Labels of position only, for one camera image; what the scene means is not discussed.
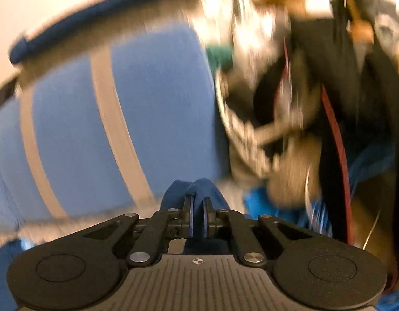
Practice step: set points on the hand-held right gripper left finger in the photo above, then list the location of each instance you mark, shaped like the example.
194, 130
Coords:
190, 215

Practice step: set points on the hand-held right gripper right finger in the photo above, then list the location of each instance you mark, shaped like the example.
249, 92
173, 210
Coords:
206, 216

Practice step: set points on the dark blue sweater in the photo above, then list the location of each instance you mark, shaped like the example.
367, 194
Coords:
199, 189

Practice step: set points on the bright blue cloth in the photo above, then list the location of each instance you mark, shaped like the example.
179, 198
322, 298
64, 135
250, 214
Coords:
261, 201

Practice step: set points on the beige plush toy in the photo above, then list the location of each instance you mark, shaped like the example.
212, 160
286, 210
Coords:
287, 184

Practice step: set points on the blue striped pillow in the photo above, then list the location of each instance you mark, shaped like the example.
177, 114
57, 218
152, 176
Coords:
154, 103

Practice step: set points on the grey quilted bedspread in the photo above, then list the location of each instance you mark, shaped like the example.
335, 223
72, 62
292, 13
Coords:
73, 223

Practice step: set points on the teal cloth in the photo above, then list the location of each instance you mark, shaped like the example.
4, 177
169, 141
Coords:
220, 56

